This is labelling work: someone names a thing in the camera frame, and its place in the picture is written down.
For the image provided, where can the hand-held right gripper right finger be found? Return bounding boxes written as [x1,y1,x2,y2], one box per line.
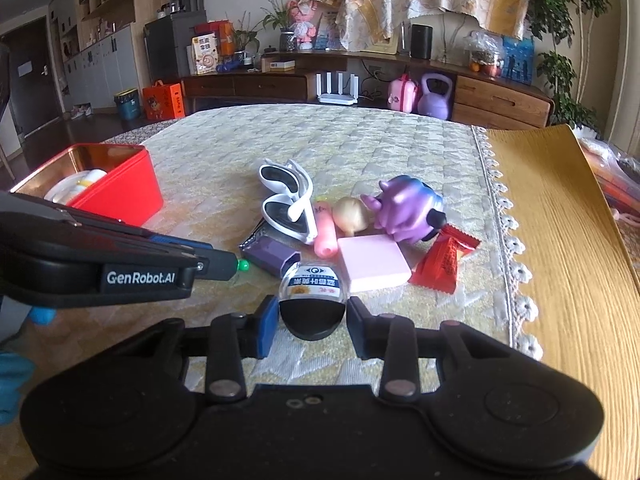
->
[346,297,506,404]

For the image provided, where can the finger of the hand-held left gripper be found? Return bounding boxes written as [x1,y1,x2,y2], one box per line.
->
[66,209,216,259]
[194,252,237,281]

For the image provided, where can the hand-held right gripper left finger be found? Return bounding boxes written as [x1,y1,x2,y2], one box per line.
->
[144,294,281,406]

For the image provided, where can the glass ball with black base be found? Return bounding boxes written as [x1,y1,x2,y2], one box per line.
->
[278,262,348,341]

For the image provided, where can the red tin box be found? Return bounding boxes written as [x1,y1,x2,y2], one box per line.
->
[10,143,165,227]

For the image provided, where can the pink pad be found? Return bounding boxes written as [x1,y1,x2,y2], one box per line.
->
[337,233,412,293]

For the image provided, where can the white and yellow bottle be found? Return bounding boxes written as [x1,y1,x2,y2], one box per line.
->
[44,169,108,206]

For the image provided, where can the purple toy figure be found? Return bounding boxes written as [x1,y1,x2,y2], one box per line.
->
[361,175,447,244]

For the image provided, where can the person's left hand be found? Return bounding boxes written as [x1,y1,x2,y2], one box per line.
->
[0,352,37,427]

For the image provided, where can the red snack packet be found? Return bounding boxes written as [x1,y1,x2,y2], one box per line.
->
[410,224,482,293]

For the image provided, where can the white sunglasses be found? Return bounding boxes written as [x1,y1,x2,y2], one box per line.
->
[258,159,319,246]

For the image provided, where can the orange gift box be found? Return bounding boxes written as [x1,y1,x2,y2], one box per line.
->
[142,80,187,121]

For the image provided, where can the teal bucket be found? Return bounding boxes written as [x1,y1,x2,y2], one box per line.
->
[114,88,141,121]

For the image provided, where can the cream quilted table cloth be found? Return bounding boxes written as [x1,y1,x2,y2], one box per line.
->
[0,104,546,396]

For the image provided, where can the white cabinets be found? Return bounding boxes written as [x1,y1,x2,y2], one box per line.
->
[62,25,141,111]

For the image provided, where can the cereal box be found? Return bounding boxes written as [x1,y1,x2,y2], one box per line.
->
[192,34,219,76]

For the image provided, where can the black cabinet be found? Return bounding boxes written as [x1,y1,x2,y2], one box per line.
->
[144,10,208,92]

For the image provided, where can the dark door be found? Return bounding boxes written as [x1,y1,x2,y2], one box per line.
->
[2,16,63,138]

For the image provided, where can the white router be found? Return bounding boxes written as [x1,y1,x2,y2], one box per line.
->
[315,72,359,106]

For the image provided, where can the small leafy potted plant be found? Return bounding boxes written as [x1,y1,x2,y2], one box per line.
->
[232,15,261,63]

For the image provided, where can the red gift bag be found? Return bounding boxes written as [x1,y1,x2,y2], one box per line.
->
[194,20,231,38]

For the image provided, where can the wood-pattern mat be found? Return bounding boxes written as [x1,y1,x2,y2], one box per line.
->
[485,124,640,476]

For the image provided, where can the green plant in glass vase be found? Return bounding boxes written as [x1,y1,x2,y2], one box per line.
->
[260,0,301,52]

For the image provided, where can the pink toy suitcase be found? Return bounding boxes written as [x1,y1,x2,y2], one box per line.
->
[387,74,420,112]

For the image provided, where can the purple kettlebell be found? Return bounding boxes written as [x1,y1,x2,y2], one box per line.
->
[417,73,456,121]

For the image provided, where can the pink doll figure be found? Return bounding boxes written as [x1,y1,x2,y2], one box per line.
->
[287,0,321,51]

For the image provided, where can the illustrated card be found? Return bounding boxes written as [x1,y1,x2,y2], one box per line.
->
[316,10,343,51]

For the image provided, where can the wooden TV console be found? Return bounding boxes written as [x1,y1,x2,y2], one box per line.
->
[181,50,556,128]

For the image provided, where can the black speaker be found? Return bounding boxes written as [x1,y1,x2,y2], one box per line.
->
[411,23,433,60]

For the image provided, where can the pile of plastic bags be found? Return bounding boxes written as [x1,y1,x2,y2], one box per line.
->
[577,132,640,221]

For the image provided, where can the plastic bag of fruit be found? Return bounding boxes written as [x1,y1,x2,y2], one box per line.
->
[464,30,503,77]

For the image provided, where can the blue picture card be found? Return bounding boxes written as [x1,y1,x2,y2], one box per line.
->
[501,35,535,85]

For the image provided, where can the large potted tree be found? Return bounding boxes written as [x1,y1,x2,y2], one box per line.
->
[527,0,621,131]

